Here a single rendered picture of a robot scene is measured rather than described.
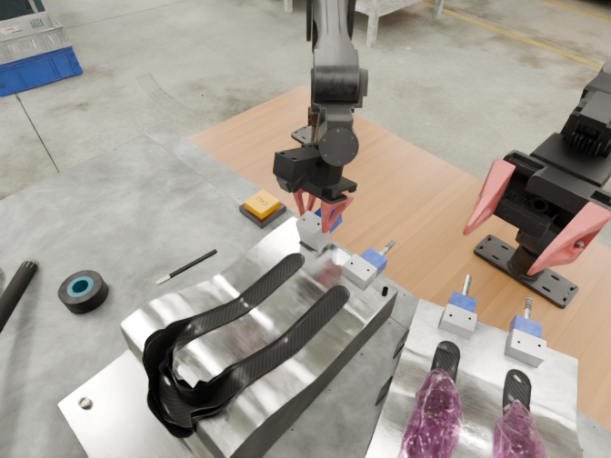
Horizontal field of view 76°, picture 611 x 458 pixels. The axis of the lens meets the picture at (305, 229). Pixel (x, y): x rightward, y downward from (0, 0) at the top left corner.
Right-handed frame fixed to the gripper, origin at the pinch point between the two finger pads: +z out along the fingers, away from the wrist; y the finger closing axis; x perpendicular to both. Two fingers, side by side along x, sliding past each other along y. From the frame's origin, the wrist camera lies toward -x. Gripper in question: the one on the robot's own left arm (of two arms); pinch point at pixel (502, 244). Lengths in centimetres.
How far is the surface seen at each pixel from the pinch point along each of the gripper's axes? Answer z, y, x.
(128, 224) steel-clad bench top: 17, -69, 39
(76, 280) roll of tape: 32, -58, 35
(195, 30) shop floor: -158, -348, 123
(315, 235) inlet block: -3.3, -27.7, 24.8
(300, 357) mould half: 12.1, -15.2, 30.7
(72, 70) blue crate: -39, -336, 115
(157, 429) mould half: 33, -22, 33
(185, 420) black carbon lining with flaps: 29.9, -19.9, 31.6
